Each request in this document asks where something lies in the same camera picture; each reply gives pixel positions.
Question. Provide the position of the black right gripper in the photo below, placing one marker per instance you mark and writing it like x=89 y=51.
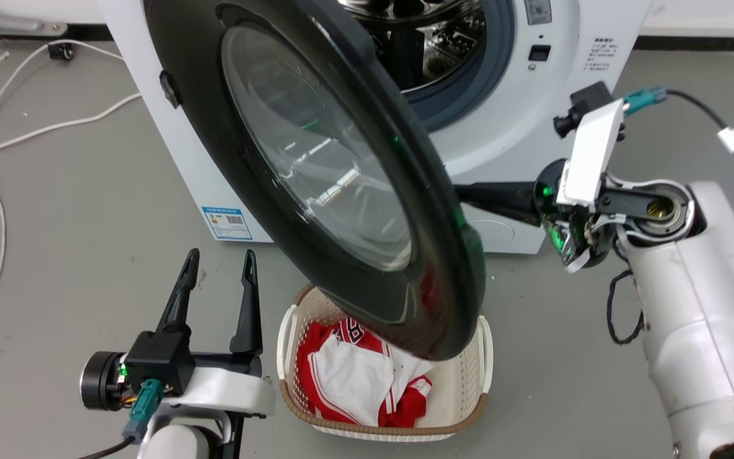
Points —
x=555 y=229

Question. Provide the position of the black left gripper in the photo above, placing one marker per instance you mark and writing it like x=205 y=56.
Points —
x=102 y=381

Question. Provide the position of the dark round washer door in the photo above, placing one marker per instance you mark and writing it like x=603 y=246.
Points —
x=214 y=159

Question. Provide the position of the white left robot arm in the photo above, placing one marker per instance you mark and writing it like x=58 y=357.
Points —
x=179 y=443

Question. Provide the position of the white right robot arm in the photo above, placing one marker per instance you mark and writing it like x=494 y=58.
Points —
x=705 y=319

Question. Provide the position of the white front-load washing machine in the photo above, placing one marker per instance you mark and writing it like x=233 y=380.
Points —
x=520 y=127

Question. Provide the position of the grey-blue door gasket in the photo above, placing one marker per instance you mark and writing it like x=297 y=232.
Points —
x=494 y=70

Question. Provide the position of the black door lock slot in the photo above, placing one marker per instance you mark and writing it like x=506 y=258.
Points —
x=539 y=53

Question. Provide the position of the round white filter cover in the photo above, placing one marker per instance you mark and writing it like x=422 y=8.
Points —
x=494 y=236

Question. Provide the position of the blue energy label sticker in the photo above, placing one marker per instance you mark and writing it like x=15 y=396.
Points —
x=227 y=223

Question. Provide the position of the red and white jersey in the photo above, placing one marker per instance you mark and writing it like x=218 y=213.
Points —
x=341 y=382

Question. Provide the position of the steel washer drum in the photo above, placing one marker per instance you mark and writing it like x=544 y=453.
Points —
x=434 y=44

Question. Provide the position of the printed text sticker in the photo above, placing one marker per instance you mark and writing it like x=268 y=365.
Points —
x=603 y=54

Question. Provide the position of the cream perforated laundry basket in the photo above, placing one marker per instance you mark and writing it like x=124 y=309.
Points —
x=456 y=389

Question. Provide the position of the grey rating label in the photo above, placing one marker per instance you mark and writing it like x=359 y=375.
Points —
x=538 y=11

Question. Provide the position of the white floor pipe fixture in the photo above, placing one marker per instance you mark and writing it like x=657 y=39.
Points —
x=10 y=19

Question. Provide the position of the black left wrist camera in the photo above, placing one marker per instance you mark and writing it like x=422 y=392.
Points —
x=160 y=360

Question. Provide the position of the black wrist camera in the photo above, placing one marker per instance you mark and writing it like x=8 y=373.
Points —
x=587 y=105
x=160 y=360

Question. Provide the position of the white left camera bracket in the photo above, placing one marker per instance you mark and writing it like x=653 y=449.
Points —
x=227 y=392

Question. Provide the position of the white camera bracket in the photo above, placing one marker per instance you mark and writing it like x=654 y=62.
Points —
x=590 y=153
x=227 y=392

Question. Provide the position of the white right camera bracket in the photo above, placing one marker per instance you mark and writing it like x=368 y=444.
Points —
x=590 y=153

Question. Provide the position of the teal left camera connector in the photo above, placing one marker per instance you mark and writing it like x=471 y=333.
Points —
x=144 y=408

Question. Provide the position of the teal camera connector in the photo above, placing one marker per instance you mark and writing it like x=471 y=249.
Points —
x=644 y=99
x=144 y=408

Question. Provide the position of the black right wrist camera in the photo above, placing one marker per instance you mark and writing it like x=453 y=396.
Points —
x=587 y=105

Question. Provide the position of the teal right camera connector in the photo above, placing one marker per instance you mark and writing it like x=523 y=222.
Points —
x=644 y=99

